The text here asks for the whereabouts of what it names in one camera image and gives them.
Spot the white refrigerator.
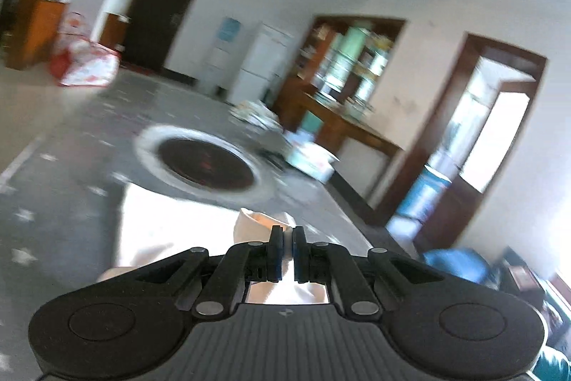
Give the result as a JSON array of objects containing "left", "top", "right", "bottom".
[{"left": 226, "top": 23, "right": 292, "bottom": 105}]

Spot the tissue pack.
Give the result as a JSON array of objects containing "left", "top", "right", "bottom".
[{"left": 284, "top": 141, "right": 339, "bottom": 184}]

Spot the dark wooden door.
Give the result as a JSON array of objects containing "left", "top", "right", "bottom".
[{"left": 121, "top": 0, "right": 193, "bottom": 72}]

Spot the wooden console table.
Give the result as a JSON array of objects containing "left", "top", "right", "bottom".
[{"left": 271, "top": 75, "right": 401, "bottom": 160}]

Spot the black remote on table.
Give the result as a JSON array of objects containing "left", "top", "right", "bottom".
[{"left": 259, "top": 149, "right": 286, "bottom": 165}]

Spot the water dispenser with blue bottle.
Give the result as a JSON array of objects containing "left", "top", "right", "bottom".
[{"left": 197, "top": 16, "right": 242, "bottom": 96}]

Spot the round black induction cooktop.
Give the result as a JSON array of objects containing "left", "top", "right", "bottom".
[{"left": 133, "top": 125, "right": 276, "bottom": 204}]

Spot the polka dot play tent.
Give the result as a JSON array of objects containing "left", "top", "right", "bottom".
[{"left": 49, "top": 11, "right": 120, "bottom": 88}]

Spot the wooden display cabinet right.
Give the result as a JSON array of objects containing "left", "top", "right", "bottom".
[{"left": 293, "top": 15, "right": 406, "bottom": 120}]

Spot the cream white garment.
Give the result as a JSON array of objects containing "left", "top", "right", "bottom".
[{"left": 97, "top": 182, "right": 331, "bottom": 305}]

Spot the crumpled patterned cloth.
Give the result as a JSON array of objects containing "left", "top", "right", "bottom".
[{"left": 229, "top": 101, "right": 282, "bottom": 132}]

